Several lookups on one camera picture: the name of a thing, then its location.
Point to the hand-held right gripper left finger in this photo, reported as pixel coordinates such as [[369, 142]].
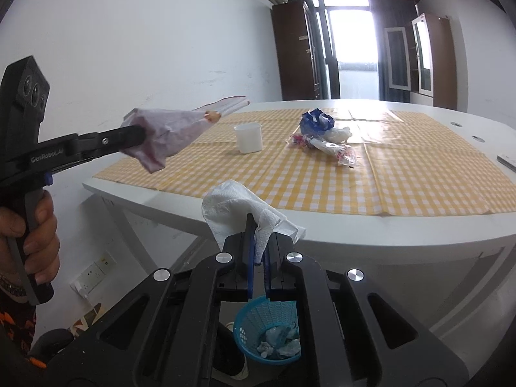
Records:
[[189, 310]]

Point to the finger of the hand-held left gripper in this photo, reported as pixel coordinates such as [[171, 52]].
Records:
[[113, 135], [88, 159]]

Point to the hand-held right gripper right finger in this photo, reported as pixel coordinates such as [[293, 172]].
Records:
[[334, 322]]

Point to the pinkish thin plastic bag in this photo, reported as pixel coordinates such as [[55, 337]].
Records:
[[169, 133]]

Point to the blue plastic basket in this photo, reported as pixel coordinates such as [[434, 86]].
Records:
[[250, 322]]

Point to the white paper tissue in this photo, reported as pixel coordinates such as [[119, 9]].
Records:
[[229, 209]]

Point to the red printed wrapper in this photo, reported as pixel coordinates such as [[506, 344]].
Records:
[[334, 151]]

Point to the small white tissue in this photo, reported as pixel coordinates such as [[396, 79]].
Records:
[[338, 134]]

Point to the blue foil wrapper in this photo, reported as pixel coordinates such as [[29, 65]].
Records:
[[314, 123]]

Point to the person's left forearm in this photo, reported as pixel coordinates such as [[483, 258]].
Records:
[[16, 322]]

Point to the person's left hand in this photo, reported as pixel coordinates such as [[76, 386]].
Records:
[[44, 242]]

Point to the person's left white shoe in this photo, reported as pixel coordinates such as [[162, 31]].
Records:
[[241, 371]]

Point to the white cup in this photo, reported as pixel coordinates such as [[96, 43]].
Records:
[[248, 137]]

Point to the person's left leg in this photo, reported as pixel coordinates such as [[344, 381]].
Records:
[[52, 342]]

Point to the yellow checked tablecloth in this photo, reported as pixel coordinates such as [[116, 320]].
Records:
[[423, 177]]

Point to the brown wardrobe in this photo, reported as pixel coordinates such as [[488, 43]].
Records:
[[294, 48]]

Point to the flat silver bar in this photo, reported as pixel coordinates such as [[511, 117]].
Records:
[[507, 162]]

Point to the balcony glass door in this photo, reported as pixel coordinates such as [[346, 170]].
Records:
[[352, 36]]

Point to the white framed glass door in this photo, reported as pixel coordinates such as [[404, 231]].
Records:
[[397, 58]]

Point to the brown glass-door cabinet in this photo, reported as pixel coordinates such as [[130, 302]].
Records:
[[441, 60]]

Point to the white wall socket plate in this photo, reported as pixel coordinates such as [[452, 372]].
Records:
[[105, 262], [90, 277]]

